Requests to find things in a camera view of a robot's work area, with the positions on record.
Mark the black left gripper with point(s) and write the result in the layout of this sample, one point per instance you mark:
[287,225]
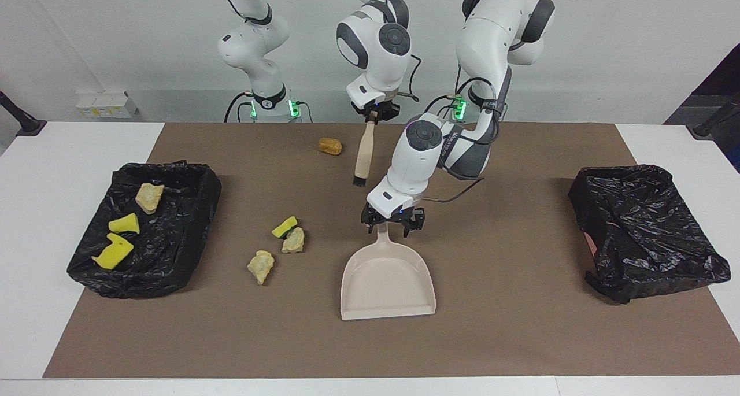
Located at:
[393,214]

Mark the beige hand brush black bristles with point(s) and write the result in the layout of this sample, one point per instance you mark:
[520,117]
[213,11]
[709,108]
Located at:
[364,153]

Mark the beige angular foam chunk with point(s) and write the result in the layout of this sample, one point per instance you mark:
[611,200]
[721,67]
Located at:
[149,198]

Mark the beige crumbly foam chunk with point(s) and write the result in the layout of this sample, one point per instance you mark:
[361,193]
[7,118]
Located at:
[293,241]
[261,267]

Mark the small yellow sponge piece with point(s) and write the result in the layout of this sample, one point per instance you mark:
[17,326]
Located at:
[125,224]

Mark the white wall socket box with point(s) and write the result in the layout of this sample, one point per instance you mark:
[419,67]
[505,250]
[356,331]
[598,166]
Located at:
[107,104]

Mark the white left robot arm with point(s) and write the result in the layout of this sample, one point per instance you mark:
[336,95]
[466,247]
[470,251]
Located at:
[416,159]

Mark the black bag lined trash bin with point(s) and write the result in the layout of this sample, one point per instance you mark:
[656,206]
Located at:
[167,251]

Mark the black stand foot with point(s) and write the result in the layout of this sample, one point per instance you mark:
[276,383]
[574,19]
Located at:
[714,121]
[20,118]

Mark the beige plastic dustpan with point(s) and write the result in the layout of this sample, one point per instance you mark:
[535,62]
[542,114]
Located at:
[387,286]

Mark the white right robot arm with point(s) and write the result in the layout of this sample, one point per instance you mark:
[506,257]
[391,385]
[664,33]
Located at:
[376,43]

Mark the orange brown sponge lump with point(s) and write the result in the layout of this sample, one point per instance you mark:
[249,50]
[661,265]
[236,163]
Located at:
[330,146]

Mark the large yellow sponge piece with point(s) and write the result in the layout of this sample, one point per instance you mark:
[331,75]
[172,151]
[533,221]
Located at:
[114,252]

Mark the brown table mat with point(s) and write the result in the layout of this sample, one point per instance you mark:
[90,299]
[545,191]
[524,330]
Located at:
[347,344]

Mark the yellow sponge with green side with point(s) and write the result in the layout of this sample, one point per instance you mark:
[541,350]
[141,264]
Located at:
[284,226]

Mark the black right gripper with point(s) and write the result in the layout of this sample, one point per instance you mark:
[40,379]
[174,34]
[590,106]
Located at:
[377,107]

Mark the black bag lined pink bin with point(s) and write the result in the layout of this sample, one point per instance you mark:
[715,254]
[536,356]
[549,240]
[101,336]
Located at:
[642,228]

